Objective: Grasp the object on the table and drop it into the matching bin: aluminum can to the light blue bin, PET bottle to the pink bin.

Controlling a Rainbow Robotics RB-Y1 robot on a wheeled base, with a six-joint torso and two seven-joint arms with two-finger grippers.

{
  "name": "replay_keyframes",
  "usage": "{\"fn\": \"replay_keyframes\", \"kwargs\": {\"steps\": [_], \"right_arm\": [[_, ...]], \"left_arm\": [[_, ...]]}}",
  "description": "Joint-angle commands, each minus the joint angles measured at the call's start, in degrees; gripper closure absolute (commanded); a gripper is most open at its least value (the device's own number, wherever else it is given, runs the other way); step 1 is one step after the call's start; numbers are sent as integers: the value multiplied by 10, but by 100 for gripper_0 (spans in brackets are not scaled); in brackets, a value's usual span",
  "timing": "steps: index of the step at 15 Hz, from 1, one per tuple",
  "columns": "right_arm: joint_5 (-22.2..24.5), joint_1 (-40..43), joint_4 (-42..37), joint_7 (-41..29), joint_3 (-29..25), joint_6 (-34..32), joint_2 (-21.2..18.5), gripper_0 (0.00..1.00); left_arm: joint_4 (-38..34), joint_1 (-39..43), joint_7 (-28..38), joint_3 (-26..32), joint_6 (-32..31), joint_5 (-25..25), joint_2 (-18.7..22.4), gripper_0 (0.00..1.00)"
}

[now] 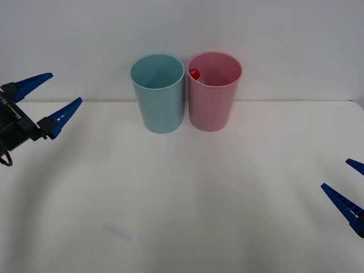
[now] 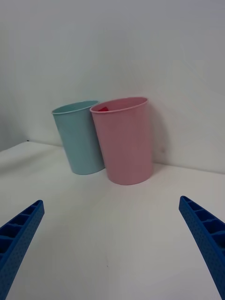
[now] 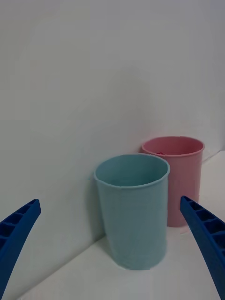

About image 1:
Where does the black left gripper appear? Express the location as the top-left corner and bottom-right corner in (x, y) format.
(0, 72), (84, 153)

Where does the pale blue plastic bin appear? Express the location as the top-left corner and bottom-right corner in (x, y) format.
(130, 53), (185, 134)

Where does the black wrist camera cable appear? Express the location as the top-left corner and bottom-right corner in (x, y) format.
(0, 150), (14, 167)

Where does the clear bottle with red cap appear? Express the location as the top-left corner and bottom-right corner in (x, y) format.
(189, 67), (206, 85)

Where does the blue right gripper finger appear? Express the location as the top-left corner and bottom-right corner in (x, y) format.
(320, 183), (364, 239)
(345, 158), (364, 175)

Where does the pink plastic bin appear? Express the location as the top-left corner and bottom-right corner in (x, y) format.
(187, 51), (243, 133)

